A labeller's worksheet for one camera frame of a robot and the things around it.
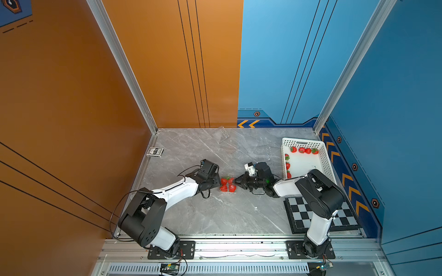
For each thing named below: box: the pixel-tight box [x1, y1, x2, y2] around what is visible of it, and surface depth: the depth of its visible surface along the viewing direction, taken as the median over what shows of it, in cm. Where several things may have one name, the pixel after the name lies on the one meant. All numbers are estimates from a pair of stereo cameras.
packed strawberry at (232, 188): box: [229, 184, 237, 193], surface depth 91 cm
